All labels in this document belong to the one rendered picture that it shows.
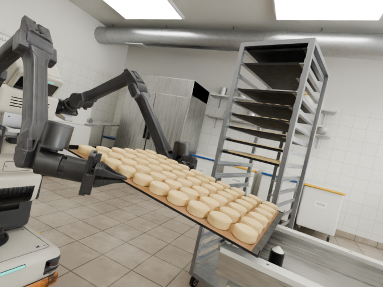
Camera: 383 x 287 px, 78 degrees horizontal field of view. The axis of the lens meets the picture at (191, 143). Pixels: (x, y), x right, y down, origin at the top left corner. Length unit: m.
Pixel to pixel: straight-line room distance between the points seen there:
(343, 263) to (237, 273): 0.35
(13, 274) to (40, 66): 1.13
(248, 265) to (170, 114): 3.88
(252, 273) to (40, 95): 0.68
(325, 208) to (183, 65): 3.85
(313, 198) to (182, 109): 2.52
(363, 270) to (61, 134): 0.82
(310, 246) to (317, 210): 3.26
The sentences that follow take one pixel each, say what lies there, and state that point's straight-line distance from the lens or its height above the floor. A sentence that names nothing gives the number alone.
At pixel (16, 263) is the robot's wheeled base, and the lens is 1.64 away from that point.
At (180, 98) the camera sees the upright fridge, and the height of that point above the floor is 1.69.
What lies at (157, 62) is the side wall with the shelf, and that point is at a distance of 5.85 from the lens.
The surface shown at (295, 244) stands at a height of 0.87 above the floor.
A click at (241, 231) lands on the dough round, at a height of 0.95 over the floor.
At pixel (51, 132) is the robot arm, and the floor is 1.05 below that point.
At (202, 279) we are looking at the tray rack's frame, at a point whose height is 0.15.
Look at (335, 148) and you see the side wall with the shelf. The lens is 4.68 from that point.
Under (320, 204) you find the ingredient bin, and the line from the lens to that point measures 4.04.
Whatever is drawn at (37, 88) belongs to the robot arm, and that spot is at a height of 1.15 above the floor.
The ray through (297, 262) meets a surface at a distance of 0.77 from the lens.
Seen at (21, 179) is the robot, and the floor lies 0.72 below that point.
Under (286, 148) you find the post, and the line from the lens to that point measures 1.51.
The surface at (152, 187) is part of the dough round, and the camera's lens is 0.59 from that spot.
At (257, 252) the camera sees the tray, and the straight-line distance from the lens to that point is 0.50.
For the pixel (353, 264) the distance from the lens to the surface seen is 0.82.
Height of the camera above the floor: 1.12
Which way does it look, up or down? 2 degrees down
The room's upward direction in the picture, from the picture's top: 12 degrees clockwise
